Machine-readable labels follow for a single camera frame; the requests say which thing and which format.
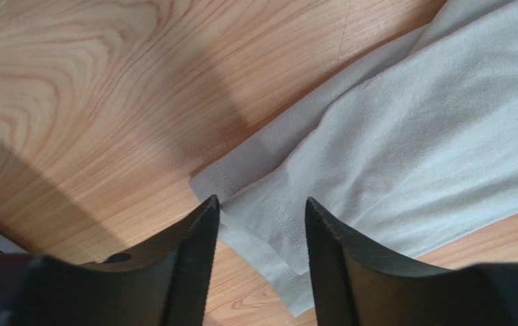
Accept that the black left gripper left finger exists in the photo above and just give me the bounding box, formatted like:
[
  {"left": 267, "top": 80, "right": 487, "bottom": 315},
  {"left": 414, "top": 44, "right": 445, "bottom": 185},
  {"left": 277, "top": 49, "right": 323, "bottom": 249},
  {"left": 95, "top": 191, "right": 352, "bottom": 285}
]
[{"left": 10, "top": 196, "right": 220, "bottom": 325}]

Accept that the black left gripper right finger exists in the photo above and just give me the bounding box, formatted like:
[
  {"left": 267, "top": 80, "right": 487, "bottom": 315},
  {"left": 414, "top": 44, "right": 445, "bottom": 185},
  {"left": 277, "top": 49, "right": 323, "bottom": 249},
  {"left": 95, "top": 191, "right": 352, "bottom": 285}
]
[{"left": 305, "top": 198, "right": 489, "bottom": 325}]

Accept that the beige t-shirt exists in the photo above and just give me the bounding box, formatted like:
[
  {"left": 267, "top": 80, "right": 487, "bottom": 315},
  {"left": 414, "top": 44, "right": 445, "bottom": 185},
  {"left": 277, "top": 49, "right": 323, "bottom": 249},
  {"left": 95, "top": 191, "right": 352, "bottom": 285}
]
[{"left": 190, "top": 1, "right": 518, "bottom": 316}]

